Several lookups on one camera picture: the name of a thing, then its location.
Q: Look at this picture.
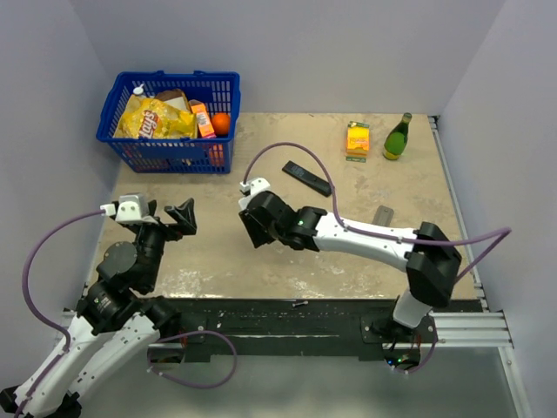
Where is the brown bread bag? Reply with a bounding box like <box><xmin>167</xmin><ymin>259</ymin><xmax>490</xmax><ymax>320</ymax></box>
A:
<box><xmin>155</xmin><ymin>89</ymin><xmax>191</xmax><ymax>113</ymax></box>

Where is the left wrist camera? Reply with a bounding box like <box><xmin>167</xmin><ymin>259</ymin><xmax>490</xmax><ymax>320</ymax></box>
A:
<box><xmin>99</xmin><ymin>193</ymin><xmax>152</xmax><ymax>225</ymax></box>

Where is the white bottle cap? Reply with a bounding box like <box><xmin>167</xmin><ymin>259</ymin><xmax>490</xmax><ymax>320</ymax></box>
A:
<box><xmin>133</xmin><ymin>84</ymin><xmax>144</xmax><ymax>96</ymax></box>

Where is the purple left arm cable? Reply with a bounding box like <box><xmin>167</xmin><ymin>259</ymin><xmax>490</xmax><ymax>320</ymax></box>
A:
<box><xmin>12</xmin><ymin>208</ymin><xmax>105</xmax><ymax>418</ymax></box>

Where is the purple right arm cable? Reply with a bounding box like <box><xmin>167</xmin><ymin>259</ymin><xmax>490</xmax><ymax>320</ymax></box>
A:
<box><xmin>242</xmin><ymin>142</ymin><xmax>513</xmax><ymax>284</ymax></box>

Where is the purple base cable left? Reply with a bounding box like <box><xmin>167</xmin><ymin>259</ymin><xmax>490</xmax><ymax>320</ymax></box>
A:
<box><xmin>146</xmin><ymin>329</ymin><xmax>239</xmax><ymax>389</ymax></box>

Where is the blue plastic shopping basket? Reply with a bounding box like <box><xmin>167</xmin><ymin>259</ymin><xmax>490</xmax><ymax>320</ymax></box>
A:
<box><xmin>97</xmin><ymin>71</ymin><xmax>241</xmax><ymax>173</ymax></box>

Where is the grey remote control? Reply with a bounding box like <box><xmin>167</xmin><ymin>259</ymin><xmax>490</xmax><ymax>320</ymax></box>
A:
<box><xmin>372</xmin><ymin>206</ymin><xmax>394</xmax><ymax>227</ymax></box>

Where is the green glass bottle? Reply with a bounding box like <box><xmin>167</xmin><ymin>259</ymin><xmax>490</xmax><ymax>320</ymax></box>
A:
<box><xmin>383</xmin><ymin>112</ymin><xmax>413</xmax><ymax>160</ymax></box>

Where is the aluminium rail frame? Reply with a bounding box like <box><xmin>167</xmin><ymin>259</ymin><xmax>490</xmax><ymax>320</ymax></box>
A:
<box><xmin>32</xmin><ymin>115</ymin><xmax>534</xmax><ymax>418</ymax></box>

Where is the black remote control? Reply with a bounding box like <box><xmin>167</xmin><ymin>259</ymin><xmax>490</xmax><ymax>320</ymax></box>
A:
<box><xmin>282</xmin><ymin>160</ymin><xmax>332</xmax><ymax>197</ymax></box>

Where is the yellow orange sponge pack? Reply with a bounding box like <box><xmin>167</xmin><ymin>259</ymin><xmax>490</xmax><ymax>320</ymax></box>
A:
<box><xmin>346</xmin><ymin>121</ymin><xmax>370</xmax><ymax>162</ymax></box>

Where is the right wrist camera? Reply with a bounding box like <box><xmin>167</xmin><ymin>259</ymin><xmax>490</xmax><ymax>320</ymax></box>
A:
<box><xmin>239</xmin><ymin>177</ymin><xmax>271</xmax><ymax>197</ymax></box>

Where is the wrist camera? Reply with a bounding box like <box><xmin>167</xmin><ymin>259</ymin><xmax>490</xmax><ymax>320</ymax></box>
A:
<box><xmin>239</xmin><ymin>177</ymin><xmax>271</xmax><ymax>197</ymax></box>
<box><xmin>99</xmin><ymin>193</ymin><xmax>152</xmax><ymax>225</ymax></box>

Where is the orange juice carton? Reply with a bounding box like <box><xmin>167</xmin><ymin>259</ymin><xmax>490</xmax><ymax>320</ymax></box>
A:
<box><xmin>189</xmin><ymin>99</ymin><xmax>217</xmax><ymax>138</ymax></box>

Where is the yellow chips bag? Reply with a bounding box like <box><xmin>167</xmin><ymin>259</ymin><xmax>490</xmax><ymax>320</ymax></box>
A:
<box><xmin>113</xmin><ymin>96</ymin><xmax>197</xmax><ymax>139</ymax></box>

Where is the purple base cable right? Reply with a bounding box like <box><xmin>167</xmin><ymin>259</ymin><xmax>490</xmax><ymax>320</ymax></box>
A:
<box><xmin>389</xmin><ymin>315</ymin><xmax>440</xmax><ymax>374</ymax></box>

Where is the orange fruit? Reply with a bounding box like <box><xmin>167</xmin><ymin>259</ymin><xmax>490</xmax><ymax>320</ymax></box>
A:
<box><xmin>211</xmin><ymin>112</ymin><xmax>231</xmax><ymax>137</ymax></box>

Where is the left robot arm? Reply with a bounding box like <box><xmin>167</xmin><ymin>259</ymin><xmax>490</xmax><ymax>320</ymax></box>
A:
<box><xmin>1</xmin><ymin>193</ymin><xmax>197</xmax><ymax>417</ymax></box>

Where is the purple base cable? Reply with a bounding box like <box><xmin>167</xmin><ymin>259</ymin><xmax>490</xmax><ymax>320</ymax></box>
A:
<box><xmin>146</xmin><ymin>329</ymin><xmax>239</xmax><ymax>389</ymax></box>
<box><xmin>389</xmin><ymin>315</ymin><xmax>440</xmax><ymax>374</ymax></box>

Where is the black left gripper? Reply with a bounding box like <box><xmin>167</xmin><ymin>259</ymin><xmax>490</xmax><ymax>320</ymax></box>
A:
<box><xmin>133</xmin><ymin>197</ymin><xmax>197</xmax><ymax>288</ymax></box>

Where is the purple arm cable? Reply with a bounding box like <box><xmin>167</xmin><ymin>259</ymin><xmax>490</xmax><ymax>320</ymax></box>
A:
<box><xmin>12</xmin><ymin>208</ymin><xmax>105</xmax><ymax>418</ymax></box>
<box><xmin>242</xmin><ymin>142</ymin><xmax>513</xmax><ymax>284</ymax></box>

